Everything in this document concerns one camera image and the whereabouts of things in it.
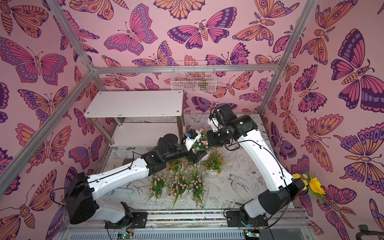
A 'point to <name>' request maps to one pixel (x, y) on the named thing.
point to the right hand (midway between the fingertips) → (208, 141)
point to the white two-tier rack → (144, 116)
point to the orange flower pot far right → (213, 164)
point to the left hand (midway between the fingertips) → (205, 144)
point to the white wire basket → (193, 76)
